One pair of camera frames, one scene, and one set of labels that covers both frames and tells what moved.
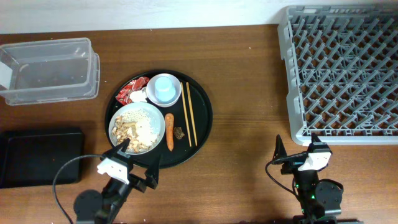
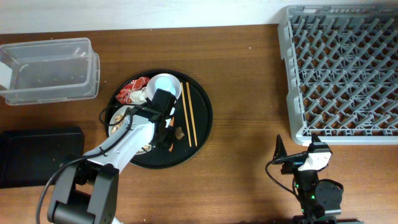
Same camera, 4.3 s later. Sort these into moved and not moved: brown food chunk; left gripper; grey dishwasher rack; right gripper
Moved: left gripper
Not moved: brown food chunk; grey dishwasher rack; right gripper
